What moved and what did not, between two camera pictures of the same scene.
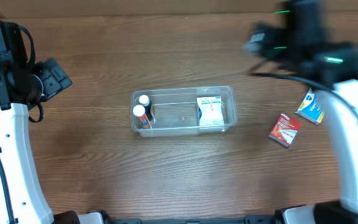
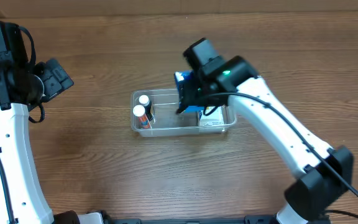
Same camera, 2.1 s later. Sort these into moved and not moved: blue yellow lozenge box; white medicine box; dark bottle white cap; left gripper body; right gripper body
Moved: blue yellow lozenge box; right gripper body
Not moved: white medicine box; dark bottle white cap; left gripper body
